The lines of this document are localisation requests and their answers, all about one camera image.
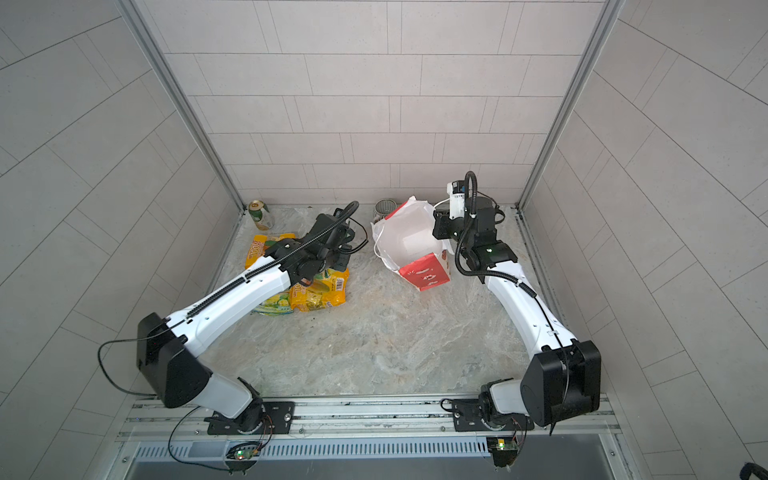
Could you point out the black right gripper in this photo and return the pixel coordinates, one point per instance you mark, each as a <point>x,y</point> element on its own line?
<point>443,222</point>

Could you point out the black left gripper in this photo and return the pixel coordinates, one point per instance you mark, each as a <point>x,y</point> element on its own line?
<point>345,256</point>

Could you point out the green rainbow snack bag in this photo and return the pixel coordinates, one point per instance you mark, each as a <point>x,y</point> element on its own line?
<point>277,305</point>

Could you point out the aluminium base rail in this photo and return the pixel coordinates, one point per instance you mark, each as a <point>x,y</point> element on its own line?
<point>347,417</point>

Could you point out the aluminium corner post right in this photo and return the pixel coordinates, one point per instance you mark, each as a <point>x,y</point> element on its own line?
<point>605,22</point>

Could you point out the green yellow Fox's candy bag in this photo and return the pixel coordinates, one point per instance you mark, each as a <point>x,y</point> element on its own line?
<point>330,280</point>

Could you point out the white red printed paper bag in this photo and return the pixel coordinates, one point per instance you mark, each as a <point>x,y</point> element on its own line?
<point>404,242</point>

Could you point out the grey ribbed ceramic mug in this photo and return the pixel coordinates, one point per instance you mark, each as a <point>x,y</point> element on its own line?
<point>383,208</point>

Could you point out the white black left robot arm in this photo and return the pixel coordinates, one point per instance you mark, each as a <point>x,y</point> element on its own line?
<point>169,348</point>

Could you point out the yellow orange snack bag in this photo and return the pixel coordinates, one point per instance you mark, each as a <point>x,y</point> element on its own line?
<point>260,244</point>

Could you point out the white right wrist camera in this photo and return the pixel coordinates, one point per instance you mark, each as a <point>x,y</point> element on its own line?
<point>457,199</point>

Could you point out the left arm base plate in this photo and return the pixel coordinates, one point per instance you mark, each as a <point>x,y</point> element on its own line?
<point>279,417</point>

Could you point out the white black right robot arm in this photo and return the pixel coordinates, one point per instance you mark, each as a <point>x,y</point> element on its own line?
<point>563,378</point>

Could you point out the left circuit board green LED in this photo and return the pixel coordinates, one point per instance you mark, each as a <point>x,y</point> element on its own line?
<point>244,452</point>

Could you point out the green white drink can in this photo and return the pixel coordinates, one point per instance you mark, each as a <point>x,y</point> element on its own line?
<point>260,215</point>

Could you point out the aluminium corner post left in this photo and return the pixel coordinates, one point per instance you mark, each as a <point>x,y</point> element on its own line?
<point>149,46</point>

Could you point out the right circuit board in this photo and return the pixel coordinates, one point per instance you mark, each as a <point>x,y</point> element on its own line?
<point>503,450</point>

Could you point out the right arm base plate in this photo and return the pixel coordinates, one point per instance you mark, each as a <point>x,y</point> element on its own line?
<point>475,415</point>

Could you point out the aluminium corner post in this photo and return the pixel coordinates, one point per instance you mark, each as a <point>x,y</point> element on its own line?
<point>605,22</point>
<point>149,46</point>

